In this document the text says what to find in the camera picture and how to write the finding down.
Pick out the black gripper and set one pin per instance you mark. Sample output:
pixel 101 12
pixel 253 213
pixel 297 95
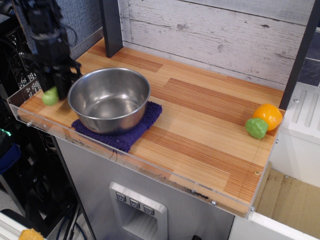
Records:
pixel 52 62

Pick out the green handled grey spatula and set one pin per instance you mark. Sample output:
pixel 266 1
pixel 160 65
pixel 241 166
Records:
pixel 50 97

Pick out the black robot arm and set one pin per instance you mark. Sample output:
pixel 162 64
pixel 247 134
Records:
pixel 43 20

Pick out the stainless steel pot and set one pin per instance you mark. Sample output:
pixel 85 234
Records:
pixel 111 100

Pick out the black plastic crate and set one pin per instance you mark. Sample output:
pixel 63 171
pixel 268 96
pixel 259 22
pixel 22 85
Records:
pixel 14 74

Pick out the blue fabric panel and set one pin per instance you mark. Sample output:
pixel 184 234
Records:
pixel 82 19

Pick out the purple cloth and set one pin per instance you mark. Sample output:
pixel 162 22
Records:
pixel 125 140

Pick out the silver toy fridge cabinet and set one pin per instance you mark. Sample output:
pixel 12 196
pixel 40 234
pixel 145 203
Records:
pixel 91 174

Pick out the grey dispenser panel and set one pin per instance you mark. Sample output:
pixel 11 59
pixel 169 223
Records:
pixel 138 216

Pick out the green toy pepper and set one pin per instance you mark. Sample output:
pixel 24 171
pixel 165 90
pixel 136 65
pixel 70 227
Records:
pixel 256 127

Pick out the orange toy pepper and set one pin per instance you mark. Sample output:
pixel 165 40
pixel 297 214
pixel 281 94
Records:
pixel 270 114

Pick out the white toy sink unit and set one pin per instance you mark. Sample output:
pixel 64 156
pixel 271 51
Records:
pixel 287 205

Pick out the dark grey left post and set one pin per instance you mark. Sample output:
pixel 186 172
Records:
pixel 111 24

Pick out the dark grey post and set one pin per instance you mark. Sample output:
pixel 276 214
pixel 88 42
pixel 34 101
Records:
pixel 301 55
pixel 111 24

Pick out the clear acrylic guard rail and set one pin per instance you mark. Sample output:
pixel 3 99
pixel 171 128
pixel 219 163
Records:
pixel 198 144

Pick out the dark grey right post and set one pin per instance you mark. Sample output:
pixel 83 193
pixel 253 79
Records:
pixel 301 55

